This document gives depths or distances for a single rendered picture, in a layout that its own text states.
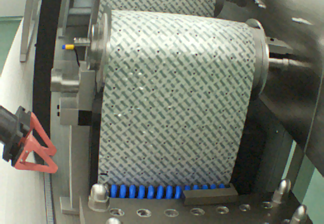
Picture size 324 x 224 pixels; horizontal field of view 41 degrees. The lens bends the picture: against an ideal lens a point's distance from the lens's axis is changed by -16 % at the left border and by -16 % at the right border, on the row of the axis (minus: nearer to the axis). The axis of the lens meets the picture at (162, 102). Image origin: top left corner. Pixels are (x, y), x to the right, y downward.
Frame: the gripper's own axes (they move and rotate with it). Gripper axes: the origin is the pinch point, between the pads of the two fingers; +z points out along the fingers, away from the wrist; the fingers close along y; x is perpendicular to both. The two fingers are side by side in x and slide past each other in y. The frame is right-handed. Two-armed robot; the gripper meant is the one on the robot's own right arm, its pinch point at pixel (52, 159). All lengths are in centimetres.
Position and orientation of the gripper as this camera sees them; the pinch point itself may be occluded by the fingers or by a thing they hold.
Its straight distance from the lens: 79.8
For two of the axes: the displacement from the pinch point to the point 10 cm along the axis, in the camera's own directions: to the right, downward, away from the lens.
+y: 2.0, 4.0, -8.9
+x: 6.1, -7.7, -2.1
